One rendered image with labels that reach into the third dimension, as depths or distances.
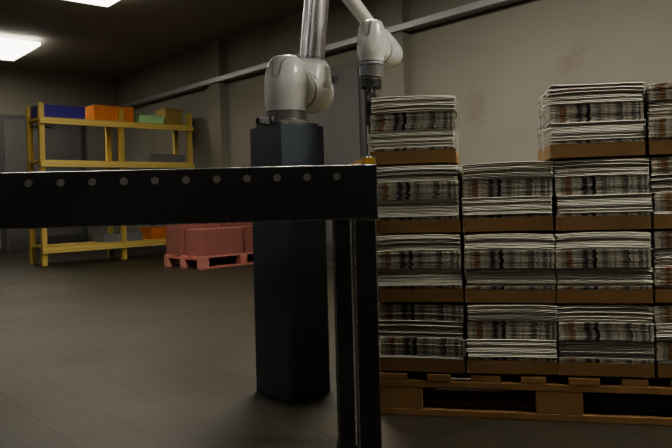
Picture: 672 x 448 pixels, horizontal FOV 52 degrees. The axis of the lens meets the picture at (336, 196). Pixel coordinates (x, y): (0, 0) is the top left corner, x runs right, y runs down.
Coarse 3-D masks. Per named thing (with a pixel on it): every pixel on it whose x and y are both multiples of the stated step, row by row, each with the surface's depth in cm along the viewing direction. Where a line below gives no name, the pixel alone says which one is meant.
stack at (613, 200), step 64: (384, 192) 232; (448, 192) 227; (512, 192) 224; (576, 192) 220; (640, 192) 216; (384, 256) 232; (448, 256) 228; (512, 256) 223; (576, 256) 219; (640, 256) 215; (384, 320) 233; (448, 320) 228; (512, 320) 224; (576, 320) 219; (640, 320) 215; (384, 384) 232; (448, 384) 228; (512, 384) 223; (576, 384) 219; (640, 384) 215
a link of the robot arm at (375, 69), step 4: (360, 64) 250; (364, 64) 249; (368, 64) 248; (372, 64) 248; (376, 64) 248; (380, 64) 249; (360, 68) 250; (364, 68) 249; (368, 68) 248; (372, 68) 248; (376, 68) 248; (380, 68) 249; (360, 72) 250; (364, 72) 249; (368, 72) 248; (372, 72) 248; (376, 72) 248; (380, 72) 249; (360, 76) 251; (364, 76) 250; (368, 76) 249; (372, 76) 249; (376, 76) 250; (380, 76) 250
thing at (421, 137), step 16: (400, 96) 232; (416, 96) 231; (432, 96) 230; (448, 96) 229; (384, 112) 233; (400, 112) 232; (416, 112) 232; (432, 112) 231; (448, 112) 230; (384, 128) 234; (400, 128) 233; (416, 128) 232; (432, 128) 231; (448, 128) 230; (384, 144) 234; (400, 144) 233; (416, 144) 232; (432, 144) 231; (448, 144) 230
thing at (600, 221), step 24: (552, 216) 221; (600, 216) 218; (624, 216) 216; (648, 216) 215; (384, 360) 232; (408, 360) 231; (432, 360) 229; (456, 360) 227; (480, 360) 225; (504, 360) 224
